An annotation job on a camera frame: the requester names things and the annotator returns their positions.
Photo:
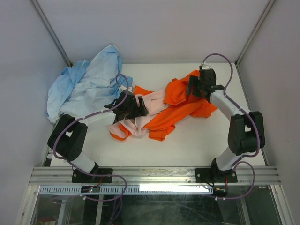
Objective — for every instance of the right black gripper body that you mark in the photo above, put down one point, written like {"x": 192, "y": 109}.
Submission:
{"x": 201, "y": 85}

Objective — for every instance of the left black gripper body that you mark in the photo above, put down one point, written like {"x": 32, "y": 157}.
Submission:
{"x": 130, "y": 110}

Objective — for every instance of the orange jacket pink lining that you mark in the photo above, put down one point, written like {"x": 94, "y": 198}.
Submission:
{"x": 166, "y": 108}

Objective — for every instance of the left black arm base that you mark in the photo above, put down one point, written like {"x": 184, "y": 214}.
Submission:
{"x": 96, "y": 175}

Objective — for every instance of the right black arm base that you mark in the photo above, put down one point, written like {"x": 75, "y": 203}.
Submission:
{"x": 214, "y": 175}

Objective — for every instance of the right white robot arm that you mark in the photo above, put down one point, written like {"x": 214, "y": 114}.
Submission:
{"x": 246, "y": 129}

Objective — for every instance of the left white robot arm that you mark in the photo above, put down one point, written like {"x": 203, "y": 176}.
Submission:
{"x": 68, "y": 137}

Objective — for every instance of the light blue garment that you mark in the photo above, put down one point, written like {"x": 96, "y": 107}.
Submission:
{"x": 88, "y": 86}

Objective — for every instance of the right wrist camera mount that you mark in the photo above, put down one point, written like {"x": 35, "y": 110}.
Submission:
{"x": 204, "y": 66}

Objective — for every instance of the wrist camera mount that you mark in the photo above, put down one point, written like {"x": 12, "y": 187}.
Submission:
{"x": 126, "y": 89}
{"x": 204, "y": 66}

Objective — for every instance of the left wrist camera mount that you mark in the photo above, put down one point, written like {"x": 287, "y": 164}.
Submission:
{"x": 126, "y": 89}

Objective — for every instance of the white slotted cable duct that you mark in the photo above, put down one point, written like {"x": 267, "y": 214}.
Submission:
{"x": 129, "y": 190}

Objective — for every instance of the right corner aluminium post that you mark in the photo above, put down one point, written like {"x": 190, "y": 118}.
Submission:
{"x": 255, "y": 30}

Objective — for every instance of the corner aluminium post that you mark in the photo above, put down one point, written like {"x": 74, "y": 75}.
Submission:
{"x": 49, "y": 29}
{"x": 255, "y": 30}

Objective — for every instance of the aluminium front rail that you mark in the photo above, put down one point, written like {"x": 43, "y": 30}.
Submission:
{"x": 243, "y": 175}

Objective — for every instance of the left corner aluminium post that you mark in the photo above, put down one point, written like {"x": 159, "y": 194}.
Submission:
{"x": 49, "y": 29}

